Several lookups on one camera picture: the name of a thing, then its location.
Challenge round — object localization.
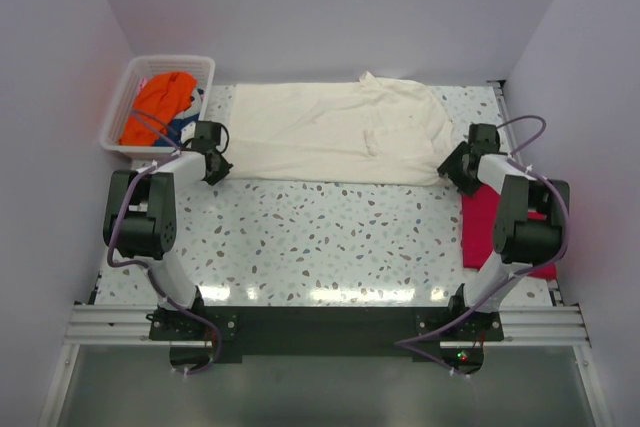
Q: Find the aluminium frame rail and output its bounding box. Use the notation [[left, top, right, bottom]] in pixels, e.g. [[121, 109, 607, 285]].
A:
[[64, 305, 590, 348]]

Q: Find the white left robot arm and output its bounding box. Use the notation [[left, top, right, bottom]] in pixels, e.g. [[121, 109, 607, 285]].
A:
[[103, 121, 232, 339]]

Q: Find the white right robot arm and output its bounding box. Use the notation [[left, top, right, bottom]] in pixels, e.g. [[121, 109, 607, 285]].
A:
[[438, 124, 570, 340]]

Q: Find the blue t shirt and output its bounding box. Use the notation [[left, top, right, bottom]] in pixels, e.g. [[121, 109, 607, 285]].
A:
[[152, 114, 199, 147]]

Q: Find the red folded t shirt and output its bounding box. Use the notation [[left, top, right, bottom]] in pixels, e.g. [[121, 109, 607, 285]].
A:
[[461, 185, 557, 281]]

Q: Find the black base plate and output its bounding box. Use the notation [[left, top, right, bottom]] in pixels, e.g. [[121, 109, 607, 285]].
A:
[[146, 304, 504, 373]]

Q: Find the cream t shirt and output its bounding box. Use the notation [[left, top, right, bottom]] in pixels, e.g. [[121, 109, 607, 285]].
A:
[[227, 72, 454, 186]]

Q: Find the orange t shirt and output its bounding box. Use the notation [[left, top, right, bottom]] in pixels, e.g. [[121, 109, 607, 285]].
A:
[[119, 71, 203, 147]]

